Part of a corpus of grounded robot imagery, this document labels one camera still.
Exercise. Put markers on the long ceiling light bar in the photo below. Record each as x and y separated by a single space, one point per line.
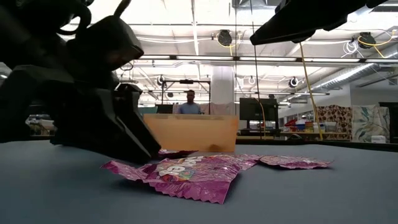
202 57

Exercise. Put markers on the floral patterned cloth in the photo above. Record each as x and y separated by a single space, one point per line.
370 121

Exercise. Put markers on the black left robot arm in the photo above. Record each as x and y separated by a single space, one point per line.
31 31

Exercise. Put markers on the black table frame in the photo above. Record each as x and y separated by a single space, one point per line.
342 145

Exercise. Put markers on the large black monitor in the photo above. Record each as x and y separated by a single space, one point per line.
258 109

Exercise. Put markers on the person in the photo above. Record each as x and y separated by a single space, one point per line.
189 107

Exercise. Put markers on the black rack frame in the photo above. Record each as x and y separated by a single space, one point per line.
186 81

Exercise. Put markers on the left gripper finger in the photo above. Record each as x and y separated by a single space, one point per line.
130 102
93 124

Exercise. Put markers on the white square pillar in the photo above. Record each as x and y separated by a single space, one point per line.
222 90

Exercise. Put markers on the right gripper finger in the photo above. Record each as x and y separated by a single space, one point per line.
303 37
283 28

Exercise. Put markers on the purple Skittles candy pack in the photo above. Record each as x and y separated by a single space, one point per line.
177 153
192 183
245 160
295 161

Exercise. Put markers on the small black monitor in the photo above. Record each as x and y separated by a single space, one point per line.
164 109

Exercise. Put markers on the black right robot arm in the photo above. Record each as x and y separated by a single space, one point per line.
377 2

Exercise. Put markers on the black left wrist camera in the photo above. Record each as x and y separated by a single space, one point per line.
105 46

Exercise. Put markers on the brown patterned cloth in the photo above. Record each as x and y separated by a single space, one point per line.
334 116

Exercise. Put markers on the silver ventilation duct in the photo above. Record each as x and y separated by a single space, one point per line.
351 73

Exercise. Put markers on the pink hanging cloth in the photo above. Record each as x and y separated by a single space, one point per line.
217 109

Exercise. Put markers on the orange plastic bin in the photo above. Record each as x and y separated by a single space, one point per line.
192 133

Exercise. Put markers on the small white box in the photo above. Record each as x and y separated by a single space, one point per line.
378 139

